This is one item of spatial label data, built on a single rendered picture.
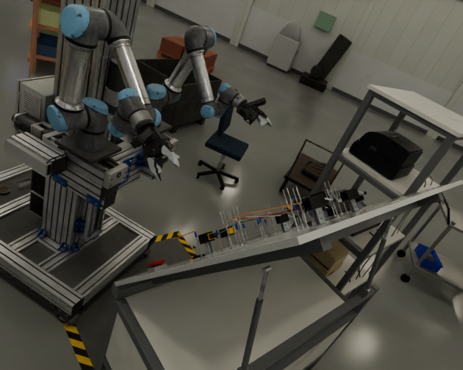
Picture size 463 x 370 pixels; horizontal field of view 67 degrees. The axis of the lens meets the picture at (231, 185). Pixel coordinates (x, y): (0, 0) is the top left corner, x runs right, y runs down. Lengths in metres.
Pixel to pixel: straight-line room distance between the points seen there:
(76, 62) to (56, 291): 1.38
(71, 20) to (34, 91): 0.76
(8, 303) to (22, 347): 0.32
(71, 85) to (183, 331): 1.12
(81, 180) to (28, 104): 0.56
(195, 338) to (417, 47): 10.86
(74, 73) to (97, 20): 0.23
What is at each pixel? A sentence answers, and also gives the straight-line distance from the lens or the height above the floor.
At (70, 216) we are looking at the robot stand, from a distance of 2.45.
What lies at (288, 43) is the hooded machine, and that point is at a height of 0.81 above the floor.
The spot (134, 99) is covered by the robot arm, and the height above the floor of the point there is 1.60.
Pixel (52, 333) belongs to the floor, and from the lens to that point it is 2.50.
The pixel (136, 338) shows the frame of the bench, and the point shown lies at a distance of 1.56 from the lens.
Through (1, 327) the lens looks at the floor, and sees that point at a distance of 2.55.
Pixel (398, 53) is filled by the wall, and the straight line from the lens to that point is 11.73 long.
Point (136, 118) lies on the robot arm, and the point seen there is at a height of 1.56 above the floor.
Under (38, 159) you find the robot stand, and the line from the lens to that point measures 1.88.
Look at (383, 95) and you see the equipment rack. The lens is 1.99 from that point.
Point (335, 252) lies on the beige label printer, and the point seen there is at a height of 0.85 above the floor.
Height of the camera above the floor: 2.11
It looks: 30 degrees down
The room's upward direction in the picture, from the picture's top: 23 degrees clockwise
